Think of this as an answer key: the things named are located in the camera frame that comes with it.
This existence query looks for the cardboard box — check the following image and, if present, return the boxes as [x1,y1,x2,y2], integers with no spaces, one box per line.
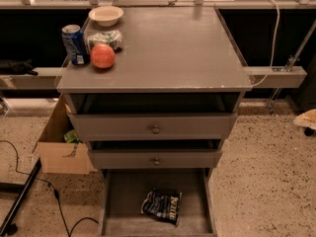
[38,96,91,175]

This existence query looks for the middle grey drawer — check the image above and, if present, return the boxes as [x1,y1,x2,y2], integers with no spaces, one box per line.
[88,149,221,169]

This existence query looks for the white bowl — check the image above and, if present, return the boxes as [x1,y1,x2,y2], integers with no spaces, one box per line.
[89,6,123,27]

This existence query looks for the blue soda can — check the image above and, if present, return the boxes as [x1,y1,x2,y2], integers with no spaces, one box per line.
[61,25,90,65]

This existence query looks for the grey metal rail beam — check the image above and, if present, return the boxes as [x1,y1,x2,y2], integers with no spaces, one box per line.
[244,66,307,89]

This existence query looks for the top grey drawer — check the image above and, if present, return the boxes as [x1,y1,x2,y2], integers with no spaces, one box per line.
[69,114,237,142]

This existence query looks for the black floor cable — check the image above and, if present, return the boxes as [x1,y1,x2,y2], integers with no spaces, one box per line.
[0,139,100,237]

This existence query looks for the green packet in box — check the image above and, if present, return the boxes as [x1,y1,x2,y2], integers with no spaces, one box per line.
[64,129,80,144]

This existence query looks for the bottom grey open drawer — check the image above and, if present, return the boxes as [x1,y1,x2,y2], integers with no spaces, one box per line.
[97,169,217,237]

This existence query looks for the grey drawer cabinet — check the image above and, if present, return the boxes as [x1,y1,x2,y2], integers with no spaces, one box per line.
[54,5,254,237]

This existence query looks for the red apple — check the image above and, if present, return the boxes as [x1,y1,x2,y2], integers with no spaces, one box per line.
[90,44,116,69]

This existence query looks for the blue chip bag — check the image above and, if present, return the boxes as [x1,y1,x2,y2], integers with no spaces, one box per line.
[140,190,182,226]

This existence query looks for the black metal floor bar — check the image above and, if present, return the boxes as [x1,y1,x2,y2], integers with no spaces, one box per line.
[0,160,41,237]

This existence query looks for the drawer round knob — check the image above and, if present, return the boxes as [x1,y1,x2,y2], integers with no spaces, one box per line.
[151,125,160,134]
[151,158,160,166]

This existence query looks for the middle drawer round knob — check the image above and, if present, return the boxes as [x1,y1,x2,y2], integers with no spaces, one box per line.
[151,158,160,166]

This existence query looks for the black object on ledge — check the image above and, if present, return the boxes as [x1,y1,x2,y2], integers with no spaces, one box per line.
[0,59,39,76]

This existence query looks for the green white snack bag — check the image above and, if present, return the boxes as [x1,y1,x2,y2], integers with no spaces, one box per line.
[87,30,123,51]

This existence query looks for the white hanging cable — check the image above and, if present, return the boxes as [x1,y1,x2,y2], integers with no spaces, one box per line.
[251,0,281,88]

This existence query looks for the top drawer round knob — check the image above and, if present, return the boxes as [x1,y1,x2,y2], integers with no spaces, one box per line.
[151,125,160,134]

